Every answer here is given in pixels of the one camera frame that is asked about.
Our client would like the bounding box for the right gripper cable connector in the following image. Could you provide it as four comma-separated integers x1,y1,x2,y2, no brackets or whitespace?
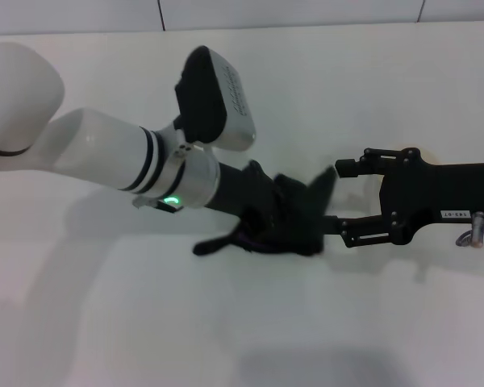
454,210,484,248

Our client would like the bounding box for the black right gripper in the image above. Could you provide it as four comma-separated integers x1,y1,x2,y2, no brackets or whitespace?
324,147,484,249

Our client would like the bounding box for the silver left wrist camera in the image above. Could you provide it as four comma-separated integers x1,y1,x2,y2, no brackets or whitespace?
161,45,257,156

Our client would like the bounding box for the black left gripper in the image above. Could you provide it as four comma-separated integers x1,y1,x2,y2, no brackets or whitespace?
209,160,283,217

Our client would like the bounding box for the left arm cable connector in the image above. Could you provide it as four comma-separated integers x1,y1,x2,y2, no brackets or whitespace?
132,195,178,214

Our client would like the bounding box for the dark blue rag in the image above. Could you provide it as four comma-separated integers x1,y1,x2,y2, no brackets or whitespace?
192,164,338,258

